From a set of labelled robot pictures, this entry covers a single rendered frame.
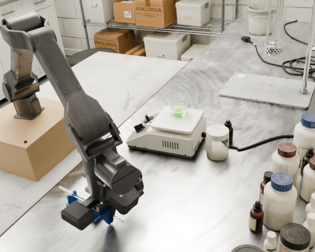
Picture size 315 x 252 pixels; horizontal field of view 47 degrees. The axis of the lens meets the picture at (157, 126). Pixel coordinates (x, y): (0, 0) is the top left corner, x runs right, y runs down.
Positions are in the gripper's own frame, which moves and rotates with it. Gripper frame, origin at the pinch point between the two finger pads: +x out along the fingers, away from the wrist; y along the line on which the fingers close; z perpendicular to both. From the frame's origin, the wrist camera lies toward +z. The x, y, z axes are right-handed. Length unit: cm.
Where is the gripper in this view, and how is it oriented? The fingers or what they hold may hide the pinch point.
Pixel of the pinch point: (107, 211)
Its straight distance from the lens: 81.4
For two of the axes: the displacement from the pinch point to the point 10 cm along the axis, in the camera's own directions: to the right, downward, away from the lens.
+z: 7.9, 2.7, -5.4
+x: 0.7, 8.5, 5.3
